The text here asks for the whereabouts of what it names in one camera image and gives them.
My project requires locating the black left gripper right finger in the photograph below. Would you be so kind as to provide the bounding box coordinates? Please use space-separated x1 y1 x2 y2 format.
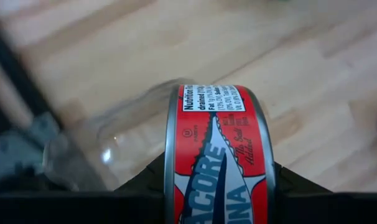
274 161 377 224

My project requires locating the grey-blue bracket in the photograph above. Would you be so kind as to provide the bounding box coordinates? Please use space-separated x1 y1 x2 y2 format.
0 111 63 187

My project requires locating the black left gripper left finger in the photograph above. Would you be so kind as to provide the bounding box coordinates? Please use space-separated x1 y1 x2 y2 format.
0 152 166 224

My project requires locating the tin can with red label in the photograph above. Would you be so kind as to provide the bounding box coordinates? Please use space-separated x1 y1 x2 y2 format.
162 83 277 224

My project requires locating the clear plastic bin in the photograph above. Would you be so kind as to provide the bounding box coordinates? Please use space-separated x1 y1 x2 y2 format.
42 77 195 191

